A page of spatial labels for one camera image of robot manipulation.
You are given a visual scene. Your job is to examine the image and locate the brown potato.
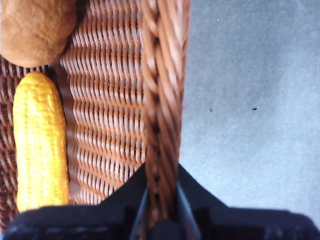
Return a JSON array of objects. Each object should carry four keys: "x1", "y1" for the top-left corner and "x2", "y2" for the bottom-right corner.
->
[{"x1": 0, "y1": 0, "x2": 79, "y2": 68}]

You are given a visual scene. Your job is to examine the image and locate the yellow corn cob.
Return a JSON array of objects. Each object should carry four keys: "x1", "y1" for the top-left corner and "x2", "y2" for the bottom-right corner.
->
[{"x1": 12, "y1": 71, "x2": 70, "y2": 213}]

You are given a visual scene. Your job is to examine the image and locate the brown wicker basket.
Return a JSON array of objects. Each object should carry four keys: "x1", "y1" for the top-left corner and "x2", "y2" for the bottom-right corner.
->
[{"x1": 0, "y1": 0, "x2": 192, "y2": 240}]

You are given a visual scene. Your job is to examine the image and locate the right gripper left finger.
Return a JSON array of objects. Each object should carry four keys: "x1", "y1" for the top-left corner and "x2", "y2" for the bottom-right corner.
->
[{"x1": 3, "y1": 161, "x2": 151, "y2": 240}]

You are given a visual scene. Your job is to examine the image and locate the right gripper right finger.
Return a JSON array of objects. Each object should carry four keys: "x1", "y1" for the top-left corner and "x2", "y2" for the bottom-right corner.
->
[{"x1": 174, "y1": 163, "x2": 320, "y2": 240}]

